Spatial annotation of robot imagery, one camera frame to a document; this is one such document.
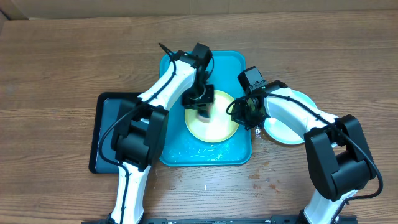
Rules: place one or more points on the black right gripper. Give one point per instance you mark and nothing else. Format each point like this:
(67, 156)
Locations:
(239, 118)

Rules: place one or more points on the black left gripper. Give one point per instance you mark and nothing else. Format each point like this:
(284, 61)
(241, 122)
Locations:
(189, 102)

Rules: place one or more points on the green sponge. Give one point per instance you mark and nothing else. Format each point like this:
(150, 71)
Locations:
(203, 115)

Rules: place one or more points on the light blue plate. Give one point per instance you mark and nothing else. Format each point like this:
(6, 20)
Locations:
(277, 129)

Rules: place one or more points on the yellow plate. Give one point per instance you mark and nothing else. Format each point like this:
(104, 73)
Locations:
(218, 127)

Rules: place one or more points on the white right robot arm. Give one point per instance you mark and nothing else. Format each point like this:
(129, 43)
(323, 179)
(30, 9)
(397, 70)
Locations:
(338, 156)

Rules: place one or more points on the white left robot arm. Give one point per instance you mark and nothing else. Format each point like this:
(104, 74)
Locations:
(138, 135)

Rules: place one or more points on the teal plastic tray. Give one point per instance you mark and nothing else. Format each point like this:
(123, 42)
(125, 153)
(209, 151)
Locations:
(184, 149)

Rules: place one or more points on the black water tray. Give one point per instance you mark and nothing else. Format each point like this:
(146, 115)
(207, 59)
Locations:
(107, 109)

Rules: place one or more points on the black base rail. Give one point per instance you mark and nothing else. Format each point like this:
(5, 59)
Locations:
(276, 219)

